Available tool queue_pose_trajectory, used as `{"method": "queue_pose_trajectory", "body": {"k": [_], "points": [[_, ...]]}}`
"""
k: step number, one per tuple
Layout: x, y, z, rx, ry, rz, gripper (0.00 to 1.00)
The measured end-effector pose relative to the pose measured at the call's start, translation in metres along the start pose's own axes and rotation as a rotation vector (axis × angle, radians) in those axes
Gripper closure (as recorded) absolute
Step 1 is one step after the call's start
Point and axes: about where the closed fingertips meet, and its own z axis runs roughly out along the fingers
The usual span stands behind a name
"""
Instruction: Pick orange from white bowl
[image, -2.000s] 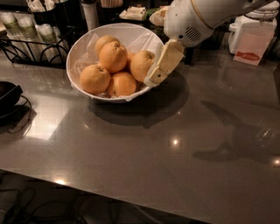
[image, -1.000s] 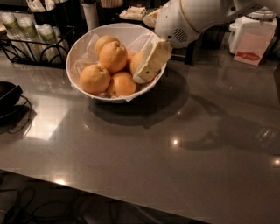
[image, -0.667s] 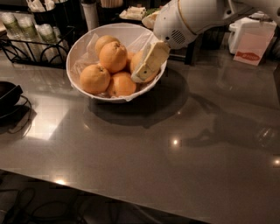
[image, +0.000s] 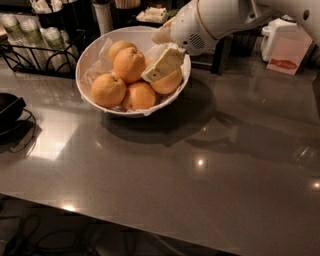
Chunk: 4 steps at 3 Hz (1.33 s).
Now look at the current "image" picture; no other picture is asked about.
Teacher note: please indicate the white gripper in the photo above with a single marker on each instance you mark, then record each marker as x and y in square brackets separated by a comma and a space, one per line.
[187, 29]

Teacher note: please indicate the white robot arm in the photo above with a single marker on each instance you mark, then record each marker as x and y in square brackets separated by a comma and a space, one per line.
[258, 12]

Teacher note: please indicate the white bowl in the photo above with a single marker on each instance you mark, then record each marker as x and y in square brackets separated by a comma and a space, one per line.
[100, 50]

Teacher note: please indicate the clear plastic bowl liner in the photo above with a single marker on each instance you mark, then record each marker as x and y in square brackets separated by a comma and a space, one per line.
[96, 66]

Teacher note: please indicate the white packet stack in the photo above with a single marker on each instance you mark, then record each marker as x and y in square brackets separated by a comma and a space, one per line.
[153, 15]

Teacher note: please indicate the orange right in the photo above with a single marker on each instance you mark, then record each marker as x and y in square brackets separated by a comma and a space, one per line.
[169, 83]

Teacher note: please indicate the orange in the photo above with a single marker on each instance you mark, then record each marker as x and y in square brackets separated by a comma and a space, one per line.
[116, 47]
[139, 96]
[108, 90]
[169, 83]
[129, 64]

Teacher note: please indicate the orange top centre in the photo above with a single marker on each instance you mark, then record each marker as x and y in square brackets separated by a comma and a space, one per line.
[129, 64]

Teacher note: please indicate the orange back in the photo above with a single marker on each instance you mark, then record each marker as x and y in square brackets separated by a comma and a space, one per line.
[116, 47]

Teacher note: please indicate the orange front centre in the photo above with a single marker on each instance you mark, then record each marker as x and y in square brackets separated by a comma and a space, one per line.
[139, 96]

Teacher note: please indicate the black shelf rack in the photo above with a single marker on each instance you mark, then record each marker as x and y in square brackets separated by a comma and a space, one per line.
[217, 51]

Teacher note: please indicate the orange front left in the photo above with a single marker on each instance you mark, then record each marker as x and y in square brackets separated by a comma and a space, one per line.
[108, 90]

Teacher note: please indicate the white cylinder container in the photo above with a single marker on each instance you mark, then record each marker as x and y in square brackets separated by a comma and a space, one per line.
[104, 17]

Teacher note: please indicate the black condiment holder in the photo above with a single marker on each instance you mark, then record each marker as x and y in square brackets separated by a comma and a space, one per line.
[62, 14]

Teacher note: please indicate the paper cup stack right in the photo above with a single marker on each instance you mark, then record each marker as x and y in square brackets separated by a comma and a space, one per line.
[55, 42]

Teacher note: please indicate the paper cup stack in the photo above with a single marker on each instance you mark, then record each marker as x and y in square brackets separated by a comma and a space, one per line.
[55, 42]
[32, 32]
[13, 28]

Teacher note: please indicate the orange white card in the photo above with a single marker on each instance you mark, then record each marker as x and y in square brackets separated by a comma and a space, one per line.
[289, 53]

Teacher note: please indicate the paper cup stack middle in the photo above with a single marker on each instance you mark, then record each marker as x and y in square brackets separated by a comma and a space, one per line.
[32, 32]

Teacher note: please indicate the paper cup stack left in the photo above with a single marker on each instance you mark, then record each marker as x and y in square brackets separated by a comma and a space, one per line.
[13, 28]

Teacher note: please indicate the black wire rack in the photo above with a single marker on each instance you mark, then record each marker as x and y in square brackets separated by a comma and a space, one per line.
[44, 61]

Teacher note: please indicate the black wire trivet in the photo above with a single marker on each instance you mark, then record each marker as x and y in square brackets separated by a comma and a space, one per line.
[20, 135]

